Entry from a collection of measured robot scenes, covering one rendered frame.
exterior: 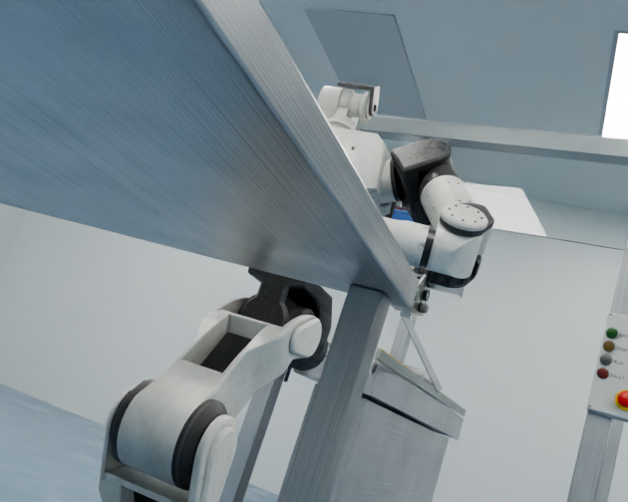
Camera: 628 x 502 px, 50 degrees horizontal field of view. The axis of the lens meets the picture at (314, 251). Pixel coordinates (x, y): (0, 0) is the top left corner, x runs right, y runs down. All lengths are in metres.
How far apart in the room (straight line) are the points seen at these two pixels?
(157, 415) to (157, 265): 5.59
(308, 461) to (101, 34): 0.48
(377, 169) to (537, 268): 4.35
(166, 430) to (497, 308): 4.65
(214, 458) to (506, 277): 4.70
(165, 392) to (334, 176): 0.71
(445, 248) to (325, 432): 0.49
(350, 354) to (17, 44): 0.44
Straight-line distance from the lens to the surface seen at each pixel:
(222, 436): 1.08
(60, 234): 7.45
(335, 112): 1.49
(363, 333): 0.71
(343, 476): 2.27
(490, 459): 5.39
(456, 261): 1.13
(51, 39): 0.42
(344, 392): 0.71
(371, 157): 1.35
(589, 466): 1.92
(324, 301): 1.42
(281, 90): 0.38
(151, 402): 1.10
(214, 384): 1.13
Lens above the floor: 0.66
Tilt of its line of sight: 13 degrees up
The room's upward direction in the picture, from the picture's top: 19 degrees clockwise
